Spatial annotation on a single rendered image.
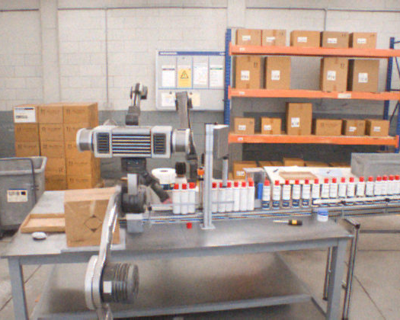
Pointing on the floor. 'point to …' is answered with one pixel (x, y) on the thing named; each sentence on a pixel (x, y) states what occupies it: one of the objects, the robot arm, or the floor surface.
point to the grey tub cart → (15, 189)
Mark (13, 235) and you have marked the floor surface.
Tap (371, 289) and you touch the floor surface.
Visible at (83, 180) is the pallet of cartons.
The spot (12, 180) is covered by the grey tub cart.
